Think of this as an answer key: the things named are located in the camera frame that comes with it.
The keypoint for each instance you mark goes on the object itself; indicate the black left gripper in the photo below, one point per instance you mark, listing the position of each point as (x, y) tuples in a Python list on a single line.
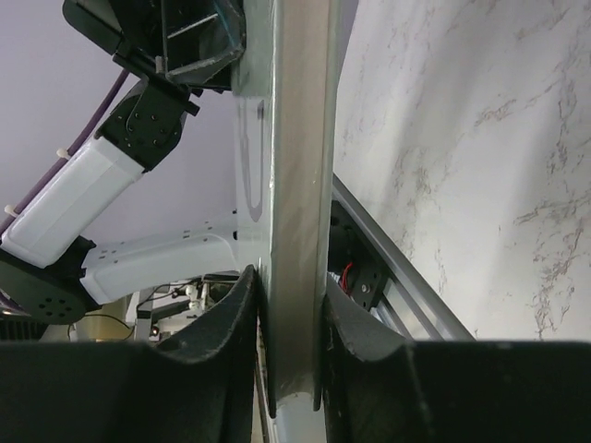
[(186, 46)]

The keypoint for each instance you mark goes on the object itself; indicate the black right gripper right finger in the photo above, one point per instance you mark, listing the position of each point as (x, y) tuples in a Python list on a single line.
[(378, 386)]

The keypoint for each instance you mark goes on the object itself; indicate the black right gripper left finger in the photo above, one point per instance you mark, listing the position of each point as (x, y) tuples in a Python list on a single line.
[(196, 386)]

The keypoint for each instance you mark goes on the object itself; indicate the pale green thin book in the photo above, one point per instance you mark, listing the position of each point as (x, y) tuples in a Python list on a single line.
[(285, 86)]

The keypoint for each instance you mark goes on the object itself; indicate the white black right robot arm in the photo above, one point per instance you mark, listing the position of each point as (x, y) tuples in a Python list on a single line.
[(355, 267)]

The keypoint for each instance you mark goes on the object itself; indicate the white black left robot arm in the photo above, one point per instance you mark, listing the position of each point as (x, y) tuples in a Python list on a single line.
[(48, 269)]

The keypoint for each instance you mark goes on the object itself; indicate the aluminium mounting rail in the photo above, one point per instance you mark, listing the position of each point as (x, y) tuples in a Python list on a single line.
[(394, 291)]

